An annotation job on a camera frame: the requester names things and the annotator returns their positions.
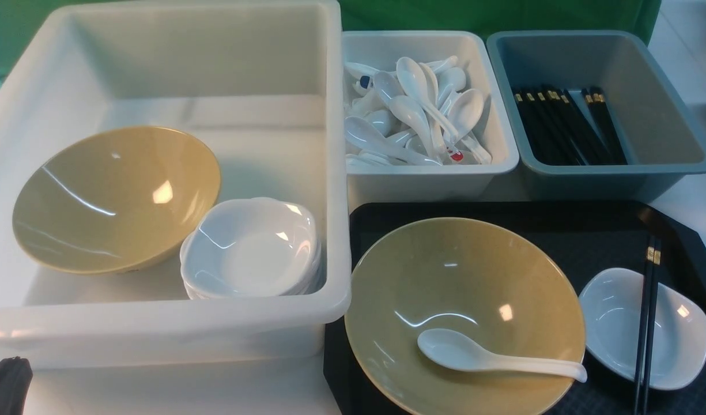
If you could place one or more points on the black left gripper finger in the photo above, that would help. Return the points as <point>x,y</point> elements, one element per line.
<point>15,379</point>

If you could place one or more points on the white soup spoon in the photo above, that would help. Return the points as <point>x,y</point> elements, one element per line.
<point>454,350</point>

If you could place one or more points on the yellow noodle bowl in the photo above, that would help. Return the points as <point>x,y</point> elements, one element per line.
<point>476,278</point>
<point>120,200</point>

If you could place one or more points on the black chopstick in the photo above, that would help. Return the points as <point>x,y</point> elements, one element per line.
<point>648,315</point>
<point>639,353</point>

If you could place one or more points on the yellow noodle bowl in tub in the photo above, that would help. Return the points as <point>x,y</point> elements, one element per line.
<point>120,200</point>

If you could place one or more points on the stack of white dishes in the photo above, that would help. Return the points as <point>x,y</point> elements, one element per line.
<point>259,247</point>

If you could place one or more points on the large white plastic tub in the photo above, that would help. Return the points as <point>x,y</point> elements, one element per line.
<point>261,84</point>

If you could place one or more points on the pile of white spoons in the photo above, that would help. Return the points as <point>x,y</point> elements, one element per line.
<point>390,122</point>

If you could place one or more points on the white spoon bin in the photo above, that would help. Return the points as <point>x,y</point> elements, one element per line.
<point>408,183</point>

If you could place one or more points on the black serving tray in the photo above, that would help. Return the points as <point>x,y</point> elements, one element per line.
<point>583,238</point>

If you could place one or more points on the bundle of black chopsticks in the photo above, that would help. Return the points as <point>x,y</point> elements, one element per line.
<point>558,131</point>

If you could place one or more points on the white sauce dish on tray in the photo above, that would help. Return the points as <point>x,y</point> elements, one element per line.
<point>611,304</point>

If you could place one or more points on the grey chopstick bin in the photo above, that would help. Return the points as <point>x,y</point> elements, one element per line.
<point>662,142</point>

